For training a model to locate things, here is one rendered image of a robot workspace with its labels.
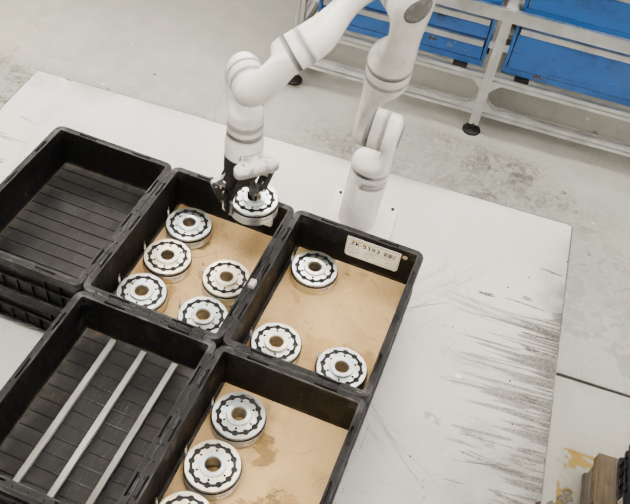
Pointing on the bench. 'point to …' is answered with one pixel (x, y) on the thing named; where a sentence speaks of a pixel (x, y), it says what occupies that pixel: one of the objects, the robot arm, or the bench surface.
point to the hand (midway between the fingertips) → (240, 203)
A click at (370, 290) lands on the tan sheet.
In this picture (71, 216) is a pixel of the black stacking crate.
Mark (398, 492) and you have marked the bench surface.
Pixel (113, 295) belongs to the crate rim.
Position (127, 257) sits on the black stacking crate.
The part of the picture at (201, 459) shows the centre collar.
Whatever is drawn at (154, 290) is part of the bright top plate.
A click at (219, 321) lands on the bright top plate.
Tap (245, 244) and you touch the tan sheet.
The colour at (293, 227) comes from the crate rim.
